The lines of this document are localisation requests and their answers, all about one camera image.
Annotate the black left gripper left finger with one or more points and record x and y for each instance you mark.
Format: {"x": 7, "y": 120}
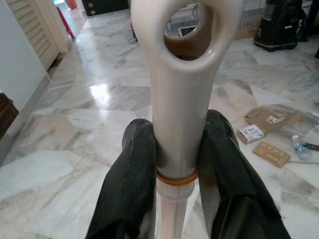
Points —
{"x": 127, "y": 179}

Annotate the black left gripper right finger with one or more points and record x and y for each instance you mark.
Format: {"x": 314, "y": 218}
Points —
{"x": 224, "y": 169}

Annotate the small white printed box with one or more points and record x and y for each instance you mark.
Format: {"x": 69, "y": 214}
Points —
{"x": 251, "y": 134}

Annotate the tan printed card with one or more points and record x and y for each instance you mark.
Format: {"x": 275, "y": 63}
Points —
{"x": 271, "y": 154}

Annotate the flat brown cardboard piece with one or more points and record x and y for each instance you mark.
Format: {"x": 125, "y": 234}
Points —
{"x": 271, "y": 117}

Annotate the small clear plastic bottle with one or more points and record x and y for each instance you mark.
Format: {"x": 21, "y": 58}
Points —
{"x": 301, "y": 148}

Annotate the thin dark brown stick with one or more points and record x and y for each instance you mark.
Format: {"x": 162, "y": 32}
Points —
{"x": 313, "y": 146}

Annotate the clear plastic wrap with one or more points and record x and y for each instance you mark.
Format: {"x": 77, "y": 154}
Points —
{"x": 312, "y": 133}

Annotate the dark wooden furniture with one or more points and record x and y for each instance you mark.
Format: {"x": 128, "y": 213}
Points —
{"x": 7, "y": 114}

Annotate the long brown cardboard box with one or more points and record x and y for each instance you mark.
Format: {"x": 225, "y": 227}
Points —
{"x": 246, "y": 33}

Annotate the white-framed tablet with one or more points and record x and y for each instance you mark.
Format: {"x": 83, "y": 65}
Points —
{"x": 187, "y": 32}

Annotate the black vacuum cleaner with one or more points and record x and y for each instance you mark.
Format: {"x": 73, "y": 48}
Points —
{"x": 276, "y": 27}

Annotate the red plastic stool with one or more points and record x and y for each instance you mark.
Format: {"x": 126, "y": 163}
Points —
{"x": 66, "y": 22}

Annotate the black low cabinet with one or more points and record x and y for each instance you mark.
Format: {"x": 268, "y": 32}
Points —
{"x": 107, "y": 7}

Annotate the cream louvered door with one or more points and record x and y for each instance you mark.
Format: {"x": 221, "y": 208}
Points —
{"x": 37, "y": 30}

